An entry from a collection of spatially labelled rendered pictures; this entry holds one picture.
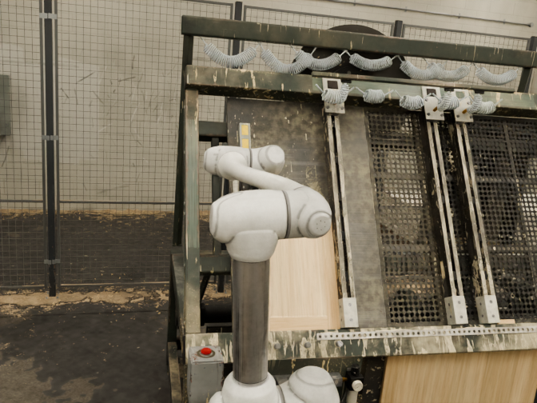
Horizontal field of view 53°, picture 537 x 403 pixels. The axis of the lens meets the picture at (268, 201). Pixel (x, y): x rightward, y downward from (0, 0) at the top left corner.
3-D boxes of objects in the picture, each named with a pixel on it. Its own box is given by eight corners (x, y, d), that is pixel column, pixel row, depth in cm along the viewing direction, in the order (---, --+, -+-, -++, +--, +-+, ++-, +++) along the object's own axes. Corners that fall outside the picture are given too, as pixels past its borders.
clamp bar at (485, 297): (475, 324, 250) (508, 319, 228) (439, 97, 286) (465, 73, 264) (494, 324, 253) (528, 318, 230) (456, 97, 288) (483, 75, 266)
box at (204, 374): (188, 407, 194) (191, 362, 190) (186, 388, 205) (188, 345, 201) (221, 404, 197) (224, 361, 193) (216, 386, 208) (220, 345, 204)
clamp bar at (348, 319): (335, 329, 234) (356, 324, 212) (315, 87, 270) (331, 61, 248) (356, 328, 237) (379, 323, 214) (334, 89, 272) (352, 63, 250)
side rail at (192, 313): (183, 335, 225) (185, 333, 215) (183, 100, 258) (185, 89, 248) (197, 335, 226) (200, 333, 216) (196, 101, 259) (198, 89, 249)
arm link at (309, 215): (322, 181, 152) (276, 182, 150) (344, 200, 135) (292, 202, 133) (320, 224, 156) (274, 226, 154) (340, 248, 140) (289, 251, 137)
